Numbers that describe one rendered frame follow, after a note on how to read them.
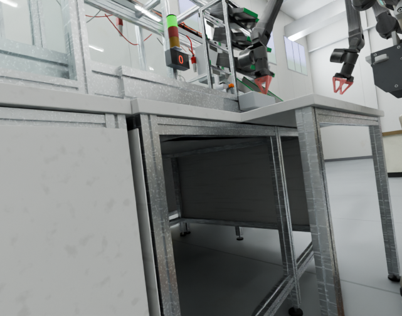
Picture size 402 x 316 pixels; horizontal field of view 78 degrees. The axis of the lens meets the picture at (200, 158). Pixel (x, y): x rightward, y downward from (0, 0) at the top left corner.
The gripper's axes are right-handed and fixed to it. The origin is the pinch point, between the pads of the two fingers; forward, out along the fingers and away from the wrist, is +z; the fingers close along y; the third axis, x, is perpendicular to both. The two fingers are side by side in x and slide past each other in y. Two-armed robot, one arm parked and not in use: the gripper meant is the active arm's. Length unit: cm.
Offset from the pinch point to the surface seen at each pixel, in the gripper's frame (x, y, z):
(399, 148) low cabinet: 41, -457, 46
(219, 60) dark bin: -37, -25, -34
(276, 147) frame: 2.5, 0.8, 24.5
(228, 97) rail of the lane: -3.9, 24.7, 4.2
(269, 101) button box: 3.0, 2.8, 4.8
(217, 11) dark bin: -34, -24, -63
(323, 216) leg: 26, 33, 46
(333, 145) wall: -188, -1114, 24
